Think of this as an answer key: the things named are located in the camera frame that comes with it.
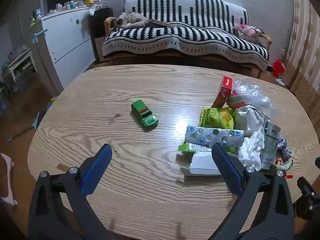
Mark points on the clear plastic bag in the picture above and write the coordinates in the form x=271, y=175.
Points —
x=252, y=92

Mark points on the green red candy wrapper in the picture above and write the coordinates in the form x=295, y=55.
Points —
x=282, y=166

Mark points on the white paper scrap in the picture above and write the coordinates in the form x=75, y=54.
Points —
x=280, y=82

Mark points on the green white packet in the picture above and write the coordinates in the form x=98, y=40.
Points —
x=270, y=145

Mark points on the row of small figurines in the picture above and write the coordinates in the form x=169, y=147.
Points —
x=63, y=7

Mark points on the green toy car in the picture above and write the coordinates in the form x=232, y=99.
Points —
x=143, y=115

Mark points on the striped black-white sofa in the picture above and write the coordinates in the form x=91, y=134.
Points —
x=190, y=38

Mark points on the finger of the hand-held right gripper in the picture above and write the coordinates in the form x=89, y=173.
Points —
x=318, y=163
x=307, y=195

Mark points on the wooden frame sofa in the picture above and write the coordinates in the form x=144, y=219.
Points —
x=150, y=59

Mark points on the black cabinet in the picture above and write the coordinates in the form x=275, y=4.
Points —
x=100, y=25

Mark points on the pink green round toy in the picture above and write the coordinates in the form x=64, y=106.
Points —
x=236, y=100

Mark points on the cardboard box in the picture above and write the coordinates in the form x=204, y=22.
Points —
x=100, y=50

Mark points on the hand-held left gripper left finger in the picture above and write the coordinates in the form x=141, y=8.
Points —
x=96, y=171

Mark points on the small white desk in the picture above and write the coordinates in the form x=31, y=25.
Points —
x=18, y=61

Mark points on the pink printed cushion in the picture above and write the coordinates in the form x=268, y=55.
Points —
x=247, y=29

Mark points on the red bag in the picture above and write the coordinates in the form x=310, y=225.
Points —
x=278, y=68

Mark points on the beige plush toy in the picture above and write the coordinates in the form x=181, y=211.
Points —
x=130, y=20

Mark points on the light blue bracket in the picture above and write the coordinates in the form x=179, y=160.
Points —
x=38, y=34

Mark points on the pink plastic toy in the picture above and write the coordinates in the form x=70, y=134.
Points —
x=6, y=180

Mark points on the brown tape piece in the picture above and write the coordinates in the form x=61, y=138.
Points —
x=61, y=167

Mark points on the yellow-green snack bag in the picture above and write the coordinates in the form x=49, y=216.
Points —
x=216, y=117

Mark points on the silver blister pack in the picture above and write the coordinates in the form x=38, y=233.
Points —
x=212, y=136

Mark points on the red carton box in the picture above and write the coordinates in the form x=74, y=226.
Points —
x=223, y=90

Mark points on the white flat box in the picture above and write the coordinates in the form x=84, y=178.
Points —
x=203, y=166

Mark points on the green carton box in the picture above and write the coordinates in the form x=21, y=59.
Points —
x=192, y=147

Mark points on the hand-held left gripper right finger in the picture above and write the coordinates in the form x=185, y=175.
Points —
x=226, y=170

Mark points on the white dresser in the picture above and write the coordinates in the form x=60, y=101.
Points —
x=67, y=45

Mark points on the white tissue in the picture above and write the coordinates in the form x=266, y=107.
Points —
x=251, y=150

